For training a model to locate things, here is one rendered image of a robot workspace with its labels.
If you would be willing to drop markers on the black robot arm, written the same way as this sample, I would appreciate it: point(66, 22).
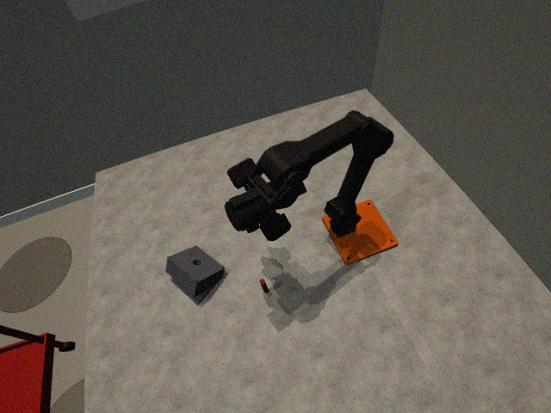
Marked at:
point(288, 164)

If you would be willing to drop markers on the dark red peg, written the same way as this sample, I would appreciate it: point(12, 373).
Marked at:
point(264, 286)

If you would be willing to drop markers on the grey sloped panel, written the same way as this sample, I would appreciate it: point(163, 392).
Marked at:
point(194, 272)

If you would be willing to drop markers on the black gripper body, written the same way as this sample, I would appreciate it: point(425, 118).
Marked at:
point(277, 225)

